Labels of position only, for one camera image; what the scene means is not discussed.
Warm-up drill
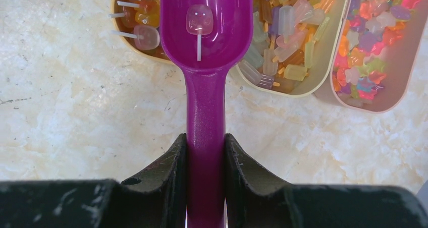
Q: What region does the pink lollipop candy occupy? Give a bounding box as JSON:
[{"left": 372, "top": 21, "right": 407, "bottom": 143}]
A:
[{"left": 186, "top": 4, "right": 213, "bottom": 62}]

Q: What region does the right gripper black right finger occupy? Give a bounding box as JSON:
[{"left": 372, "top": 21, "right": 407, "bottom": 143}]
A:
[{"left": 225, "top": 134, "right": 301, "bottom": 227}]

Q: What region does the tray with orange wrapped candies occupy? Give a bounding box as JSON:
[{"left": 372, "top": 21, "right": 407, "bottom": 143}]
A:
[{"left": 109, "top": 0, "right": 171, "bottom": 64}]

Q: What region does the tray with yellow gummy candies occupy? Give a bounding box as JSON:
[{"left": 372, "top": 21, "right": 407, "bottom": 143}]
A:
[{"left": 234, "top": 0, "right": 351, "bottom": 98}]

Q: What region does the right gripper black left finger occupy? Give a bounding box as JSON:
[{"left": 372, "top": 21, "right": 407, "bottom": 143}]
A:
[{"left": 103, "top": 134, "right": 187, "bottom": 227}]

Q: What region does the tray with mixed colourful candies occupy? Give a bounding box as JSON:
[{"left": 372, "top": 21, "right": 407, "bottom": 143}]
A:
[{"left": 315, "top": 0, "right": 427, "bottom": 113}]

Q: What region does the magenta plastic scoop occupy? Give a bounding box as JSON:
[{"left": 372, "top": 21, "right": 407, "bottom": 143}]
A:
[{"left": 160, "top": 0, "right": 253, "bottom": 227}]

